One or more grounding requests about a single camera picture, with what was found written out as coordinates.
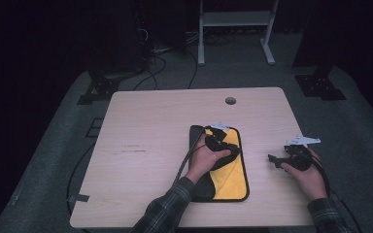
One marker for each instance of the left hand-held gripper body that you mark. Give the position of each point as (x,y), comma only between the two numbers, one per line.
(217,144)

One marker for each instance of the white metal stand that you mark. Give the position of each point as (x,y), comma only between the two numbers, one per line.
(236,18)

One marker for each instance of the grey tape strip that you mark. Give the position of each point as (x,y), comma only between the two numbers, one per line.
(79,198)

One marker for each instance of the person's left hand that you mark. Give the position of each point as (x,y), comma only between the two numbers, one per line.
(202,161)

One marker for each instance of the black floor outlet frame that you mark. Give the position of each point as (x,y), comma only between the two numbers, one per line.
(94,127)

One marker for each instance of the person's right hand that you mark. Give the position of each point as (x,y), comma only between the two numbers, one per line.
(312,181)

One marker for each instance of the black stand with base plate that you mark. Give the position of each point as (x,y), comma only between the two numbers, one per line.
(320,87)
(102,87)

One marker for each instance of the yellow and grey cloth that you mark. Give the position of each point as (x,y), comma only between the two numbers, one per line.
(230,184)

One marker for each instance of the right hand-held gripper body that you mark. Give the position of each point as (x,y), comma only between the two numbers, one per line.
(299,158)

